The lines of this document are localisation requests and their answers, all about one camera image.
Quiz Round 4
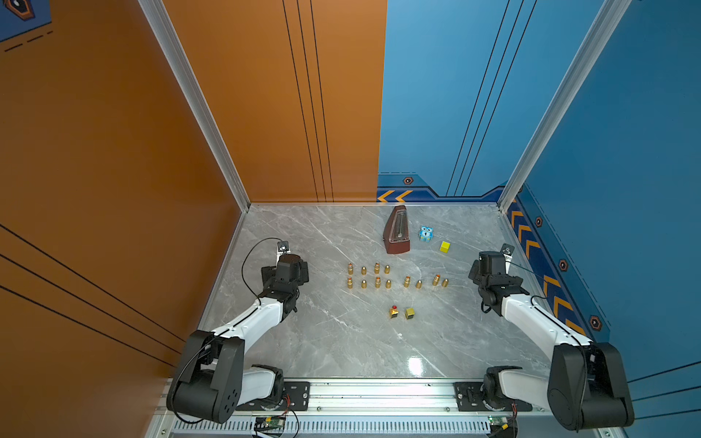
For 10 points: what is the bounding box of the blue owl toy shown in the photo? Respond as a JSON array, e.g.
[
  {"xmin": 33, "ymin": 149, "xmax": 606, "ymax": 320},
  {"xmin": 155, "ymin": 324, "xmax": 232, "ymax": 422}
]
[{"xmin": 418, "ymin": 226, "xmax": 434, "ymax": 242}]

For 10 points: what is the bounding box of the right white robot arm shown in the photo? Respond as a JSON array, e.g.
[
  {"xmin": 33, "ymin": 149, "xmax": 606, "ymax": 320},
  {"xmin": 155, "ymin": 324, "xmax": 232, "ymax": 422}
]
[{"xmin": 468, "ymin": 251, "xmax": 635, "ymax": 431}]

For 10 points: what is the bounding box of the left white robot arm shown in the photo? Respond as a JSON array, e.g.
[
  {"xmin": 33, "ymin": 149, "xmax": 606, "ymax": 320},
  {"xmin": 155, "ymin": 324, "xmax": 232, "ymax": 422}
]
[{"xmin": 166, "ymin": 254, "xmax": 309, "ymax": 423}]

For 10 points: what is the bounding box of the aluminium corner post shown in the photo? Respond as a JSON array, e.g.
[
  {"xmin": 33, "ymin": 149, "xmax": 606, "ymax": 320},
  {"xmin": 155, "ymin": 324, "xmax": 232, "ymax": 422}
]
[
  {"xmin": 138, "ymin": 0, "xmax": 251, "ymax": 214},
  {"xmin": 497, "ymin": 0, "xmax": 632, "ymax": 214}
]

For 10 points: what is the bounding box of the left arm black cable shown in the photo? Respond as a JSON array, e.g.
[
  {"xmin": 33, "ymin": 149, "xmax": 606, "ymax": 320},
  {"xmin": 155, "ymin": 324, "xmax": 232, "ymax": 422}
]
[{"xmin": 240, "ymin": 236, "xmax": 283, "ymax": 302}]

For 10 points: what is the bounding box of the black mount plate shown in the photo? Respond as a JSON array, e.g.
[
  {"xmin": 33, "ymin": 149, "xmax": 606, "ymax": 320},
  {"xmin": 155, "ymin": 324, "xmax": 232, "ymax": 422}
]
[
  {"xmin": 283, "ymin": 380, "xmax": 311, "ymax": 412},
  {"xmin": 453, "ymin": 381, "xmax": 533, "ymax": 412}
]

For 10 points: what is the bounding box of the left black mount plate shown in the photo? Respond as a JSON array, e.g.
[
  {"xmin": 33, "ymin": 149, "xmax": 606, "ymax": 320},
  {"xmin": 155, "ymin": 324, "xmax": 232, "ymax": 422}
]
[{"xmin": 283, "ymin": 380, "xmax": 311, "ymax": 412}]

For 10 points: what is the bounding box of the right black mount plate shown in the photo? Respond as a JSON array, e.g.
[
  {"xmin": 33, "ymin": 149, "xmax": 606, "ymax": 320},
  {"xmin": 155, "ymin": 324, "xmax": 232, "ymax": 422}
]
[{"xmin": 453, "ymin": 381, "xmax": 533, "ymax": 412}]

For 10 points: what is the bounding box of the green circuit board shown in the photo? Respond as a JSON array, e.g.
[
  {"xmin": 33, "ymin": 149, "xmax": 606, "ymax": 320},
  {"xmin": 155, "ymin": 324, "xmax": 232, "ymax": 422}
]
[
  {"xmin": 487, "ymin": 417, "xmax": 518, "ymax": 438},
  {"xmin": 253, "ymin": 416, "xmax": 287, "ymax": 434}
]

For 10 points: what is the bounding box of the dark red metronome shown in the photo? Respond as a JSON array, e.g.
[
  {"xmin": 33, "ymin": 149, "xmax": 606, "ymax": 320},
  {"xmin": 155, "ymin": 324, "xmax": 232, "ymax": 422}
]
[{"xmin": 383, "ymin": 204, "xmax": 411, "ymax": 255}]

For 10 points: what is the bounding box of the right aluminium corner post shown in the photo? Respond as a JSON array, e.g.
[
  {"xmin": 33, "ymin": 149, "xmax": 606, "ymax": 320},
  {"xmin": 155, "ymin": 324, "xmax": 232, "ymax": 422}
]
[{"xmin": 497, "ymin": 0, "xmax": 632, "ymax": 214}]

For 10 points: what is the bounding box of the right green circuit board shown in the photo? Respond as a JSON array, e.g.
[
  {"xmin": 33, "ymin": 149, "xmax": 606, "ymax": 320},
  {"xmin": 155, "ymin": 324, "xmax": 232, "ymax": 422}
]
[{"xmin": 487, "ymin": 417, "xmax": 518, "ymax": 438}]

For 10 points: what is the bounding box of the left green circuit board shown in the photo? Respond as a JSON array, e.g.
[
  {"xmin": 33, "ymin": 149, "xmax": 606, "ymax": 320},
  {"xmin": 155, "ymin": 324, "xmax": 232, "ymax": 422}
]
[{"xmin": 253, "ymin": 416, "xmax": 287, "ymax": 434}]

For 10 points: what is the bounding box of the left aluminium corner post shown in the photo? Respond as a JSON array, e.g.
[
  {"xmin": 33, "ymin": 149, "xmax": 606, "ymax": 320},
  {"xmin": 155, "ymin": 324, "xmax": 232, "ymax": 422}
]
[{"xmin": 138, "ymin": 0, "xmax": 251, "ymax": 214}]

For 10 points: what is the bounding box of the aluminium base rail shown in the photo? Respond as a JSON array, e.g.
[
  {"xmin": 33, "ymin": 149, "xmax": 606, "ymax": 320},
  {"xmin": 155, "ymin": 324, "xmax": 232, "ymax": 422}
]
[{"xmin": 158, "ymin": 377, "xmax": 620, "ymax": 438}]

